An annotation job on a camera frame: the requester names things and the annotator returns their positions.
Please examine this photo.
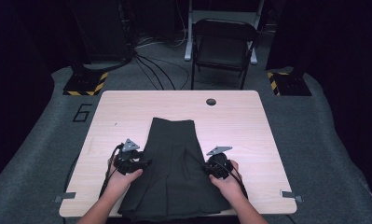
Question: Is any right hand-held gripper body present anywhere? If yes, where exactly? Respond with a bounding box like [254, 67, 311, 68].
[204, 146, 235, 180]

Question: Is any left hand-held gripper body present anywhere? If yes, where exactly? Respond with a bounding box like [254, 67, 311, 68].
[113, 138, 145, 175]

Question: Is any black pleated skirt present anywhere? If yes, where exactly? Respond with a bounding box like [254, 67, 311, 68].
[117, 117, 232, 223]

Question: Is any person's right hand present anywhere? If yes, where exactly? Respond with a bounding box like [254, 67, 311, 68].
[208, 160, 247, 203]

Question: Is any person's left hand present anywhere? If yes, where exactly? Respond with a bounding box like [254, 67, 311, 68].
[106, 155, 145, 201]

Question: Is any grey tape strip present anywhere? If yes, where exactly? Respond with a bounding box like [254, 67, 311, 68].
[280, 189, 304, 203]
[53, 191, 77, 204]

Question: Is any striped black stand base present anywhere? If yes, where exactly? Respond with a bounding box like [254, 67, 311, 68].
[266, 66, 312, 97]
[62, 63, 109, 97]

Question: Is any black folding chair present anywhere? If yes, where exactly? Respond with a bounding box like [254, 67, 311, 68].
[190, 18, 260, 91]

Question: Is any dark equipment cabinet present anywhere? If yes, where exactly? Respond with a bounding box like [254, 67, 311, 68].
[69, 0, 135, 64]

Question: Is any right hand-held gripper cable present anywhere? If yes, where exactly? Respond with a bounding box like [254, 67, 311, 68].
[216, 161, 249, 200]

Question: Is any hand-held gripper cable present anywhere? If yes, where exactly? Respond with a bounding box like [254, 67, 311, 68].
[216, 161, 249, 200]
[98, 143, 126, 200]

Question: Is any left hand-held gripper cable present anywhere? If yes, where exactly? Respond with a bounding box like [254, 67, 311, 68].
[98, 143, 126, 200]

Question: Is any bundle of black floor cables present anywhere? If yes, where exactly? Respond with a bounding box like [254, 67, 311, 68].
[132, 46, 191, 91]

